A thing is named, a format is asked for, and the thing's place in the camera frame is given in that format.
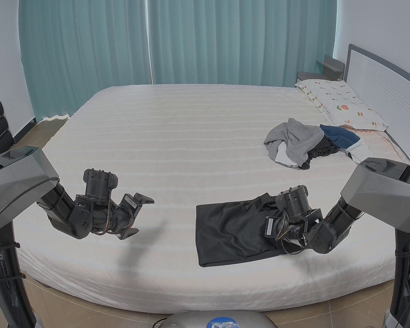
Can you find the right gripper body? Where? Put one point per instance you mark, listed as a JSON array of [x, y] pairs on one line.
[[280, 229]]

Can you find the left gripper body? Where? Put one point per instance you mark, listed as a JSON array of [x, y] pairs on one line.
[[121, 217]]

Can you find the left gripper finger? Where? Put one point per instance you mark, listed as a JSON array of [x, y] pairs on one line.
[[144, 200], [128, 234]]

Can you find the black T-shirt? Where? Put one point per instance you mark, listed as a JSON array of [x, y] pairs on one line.
[[232, 231]]

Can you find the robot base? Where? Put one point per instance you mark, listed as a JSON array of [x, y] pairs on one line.
[[198, 321]]

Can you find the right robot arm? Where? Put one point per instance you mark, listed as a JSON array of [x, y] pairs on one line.
[[379, 190]]

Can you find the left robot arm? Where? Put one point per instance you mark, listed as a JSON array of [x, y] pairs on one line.
[[20, 183]]

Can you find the bed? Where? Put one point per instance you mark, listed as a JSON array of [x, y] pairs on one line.
[[191, 132]]

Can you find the pile of clothes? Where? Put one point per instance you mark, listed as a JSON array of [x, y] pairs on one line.
[[297, 138]]

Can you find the white printed pillow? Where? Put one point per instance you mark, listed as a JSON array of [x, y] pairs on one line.
[[345, 104]]

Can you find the blue-green curtain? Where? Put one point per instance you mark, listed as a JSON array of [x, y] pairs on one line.
[[85, 46], [242, 29]]

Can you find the grey bedside table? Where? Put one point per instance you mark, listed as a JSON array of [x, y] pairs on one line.
[[329, 65]]

